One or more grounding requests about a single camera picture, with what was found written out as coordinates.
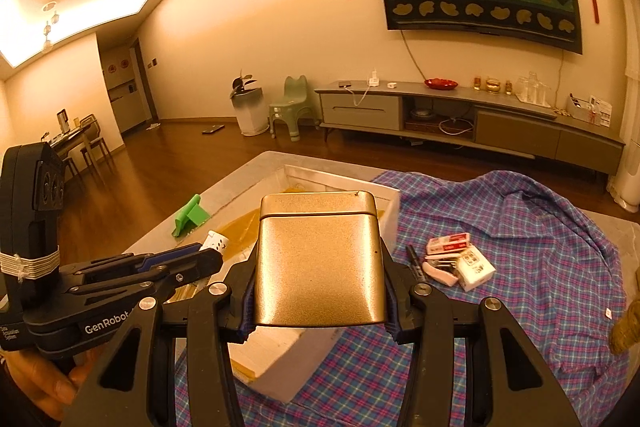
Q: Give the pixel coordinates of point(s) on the white floor air conditioner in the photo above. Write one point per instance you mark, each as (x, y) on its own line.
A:
(625, 182)

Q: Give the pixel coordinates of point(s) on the white power adapter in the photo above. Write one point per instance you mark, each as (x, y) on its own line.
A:
(374, 79)

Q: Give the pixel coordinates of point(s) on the red dish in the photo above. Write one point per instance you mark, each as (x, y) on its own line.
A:
(441, 84)

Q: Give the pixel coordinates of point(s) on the wide gold jar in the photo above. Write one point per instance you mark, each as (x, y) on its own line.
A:
(493, 85)

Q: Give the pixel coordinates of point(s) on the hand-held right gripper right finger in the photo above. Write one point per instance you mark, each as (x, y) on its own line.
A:
(392, 317)

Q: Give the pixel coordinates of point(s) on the white paper cards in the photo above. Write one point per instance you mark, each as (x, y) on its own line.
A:
(601, 112)

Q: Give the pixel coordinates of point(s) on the gold bag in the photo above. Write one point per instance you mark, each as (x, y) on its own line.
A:
(627, 332)

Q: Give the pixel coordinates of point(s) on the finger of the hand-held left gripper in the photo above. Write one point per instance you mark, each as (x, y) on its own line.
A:
(165, 257)
(200, 264)

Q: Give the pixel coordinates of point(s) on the black marker pen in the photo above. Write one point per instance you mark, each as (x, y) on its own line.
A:
(414, 259)

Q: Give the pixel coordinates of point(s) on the white trash can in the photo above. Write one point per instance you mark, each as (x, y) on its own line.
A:
(252, 114)

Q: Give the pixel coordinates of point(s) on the dark shelf device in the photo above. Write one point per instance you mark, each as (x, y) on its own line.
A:
(422, 114)

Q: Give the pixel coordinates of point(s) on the white curtain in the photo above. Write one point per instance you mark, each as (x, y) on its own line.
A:
(631, 57)

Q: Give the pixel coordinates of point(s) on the wooden dining chair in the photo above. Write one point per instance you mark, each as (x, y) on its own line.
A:
(70, 167)
(95, 142)

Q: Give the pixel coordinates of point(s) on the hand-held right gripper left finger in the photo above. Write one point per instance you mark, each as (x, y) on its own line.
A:
(246, 322)

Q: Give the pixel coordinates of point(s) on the green potted plant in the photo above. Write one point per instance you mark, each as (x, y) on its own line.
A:
(244, 82)

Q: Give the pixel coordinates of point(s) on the green plastic stool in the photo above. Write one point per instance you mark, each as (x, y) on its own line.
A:
(295, 97)

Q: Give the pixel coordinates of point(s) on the dining table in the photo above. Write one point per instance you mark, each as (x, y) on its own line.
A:
(70, 138)

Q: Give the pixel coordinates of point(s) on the dark flat floor item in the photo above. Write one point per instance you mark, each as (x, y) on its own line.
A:
(213, 129)

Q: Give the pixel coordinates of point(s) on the grey TV cabinet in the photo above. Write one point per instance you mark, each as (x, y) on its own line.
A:
(515, 127)

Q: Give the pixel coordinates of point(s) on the red and white pack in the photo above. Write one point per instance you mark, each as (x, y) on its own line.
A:
(450, 243)

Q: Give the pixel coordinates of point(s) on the ceiling lamp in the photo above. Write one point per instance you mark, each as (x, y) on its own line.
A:
(50, 24)

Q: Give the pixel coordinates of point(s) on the green phone stand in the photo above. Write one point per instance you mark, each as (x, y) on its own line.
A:
(192, 214)

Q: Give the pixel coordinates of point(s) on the person's left hand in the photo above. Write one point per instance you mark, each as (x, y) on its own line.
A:
(45, 382)

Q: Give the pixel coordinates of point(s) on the small standing frame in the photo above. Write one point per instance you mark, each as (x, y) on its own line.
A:
(63, 121)

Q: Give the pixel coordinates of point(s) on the grey desk organizer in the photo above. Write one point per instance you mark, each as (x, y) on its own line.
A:
(579, 107)

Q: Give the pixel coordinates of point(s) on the blue plaid shirt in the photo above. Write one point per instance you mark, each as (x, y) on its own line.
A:
(500, 332)

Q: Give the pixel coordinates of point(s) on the white printed card box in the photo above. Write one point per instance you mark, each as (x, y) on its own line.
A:
(475, 269)

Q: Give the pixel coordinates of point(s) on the gold tin box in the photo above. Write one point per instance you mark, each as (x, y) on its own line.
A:
(320, 257)

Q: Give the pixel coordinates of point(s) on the white foam box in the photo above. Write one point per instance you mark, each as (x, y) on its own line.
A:
(285, 367)

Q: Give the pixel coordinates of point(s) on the set of clear glasses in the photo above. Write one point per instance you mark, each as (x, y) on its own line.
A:
(534, 91)

